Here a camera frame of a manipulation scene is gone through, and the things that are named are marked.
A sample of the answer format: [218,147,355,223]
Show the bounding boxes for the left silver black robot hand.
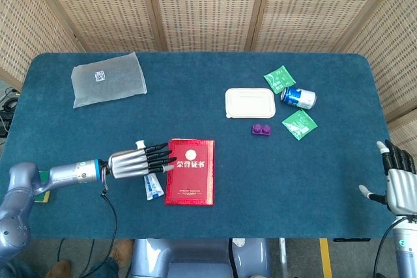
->
[106,143,177,180]

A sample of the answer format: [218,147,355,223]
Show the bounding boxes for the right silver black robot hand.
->
[358,139,417,216]

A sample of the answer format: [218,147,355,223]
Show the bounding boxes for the blue and white toothpaste tube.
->
[135,140,165,201]

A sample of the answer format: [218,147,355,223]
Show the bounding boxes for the silver blue robot base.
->
[129,238,272,278]

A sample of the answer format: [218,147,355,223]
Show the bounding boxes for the red certificate booklet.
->
[164,138,216,207]

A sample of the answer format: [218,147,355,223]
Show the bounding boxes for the blue table cloth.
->
[0,51,394,240]

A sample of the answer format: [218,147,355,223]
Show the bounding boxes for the translucent grey plastic pouch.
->
[71,51,148,109]

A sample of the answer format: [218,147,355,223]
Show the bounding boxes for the brown shoe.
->
[109,239,134,270]
[45,258,72,278]

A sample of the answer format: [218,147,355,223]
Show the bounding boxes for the green and yellow sponge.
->
[33,171,51,204]

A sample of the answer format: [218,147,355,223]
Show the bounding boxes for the green sachet with leaf print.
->
[281,109,319,141]

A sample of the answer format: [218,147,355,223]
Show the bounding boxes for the white rectangular lunch box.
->
[224,87,277,119]

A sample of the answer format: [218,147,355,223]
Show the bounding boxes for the purple toy brick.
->
[251,123,272,137]

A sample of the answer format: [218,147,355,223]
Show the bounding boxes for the blue and white drink can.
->
[280,87,317,110]

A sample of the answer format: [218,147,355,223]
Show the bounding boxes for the green sachet with white print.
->
[263,65,297,94]

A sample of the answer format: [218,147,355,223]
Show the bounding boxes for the woven bamboo folding screen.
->
[0,0,417,158]

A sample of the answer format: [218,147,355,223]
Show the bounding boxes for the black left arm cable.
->
[78,165,118,278]

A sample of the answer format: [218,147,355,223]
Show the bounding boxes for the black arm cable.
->
[78,165,118,278]
[373,215,408,278]

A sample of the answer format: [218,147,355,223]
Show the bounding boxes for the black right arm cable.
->
[373,215,408,278]

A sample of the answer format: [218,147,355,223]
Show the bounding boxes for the black cables on floor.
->
[0,86,21,137]

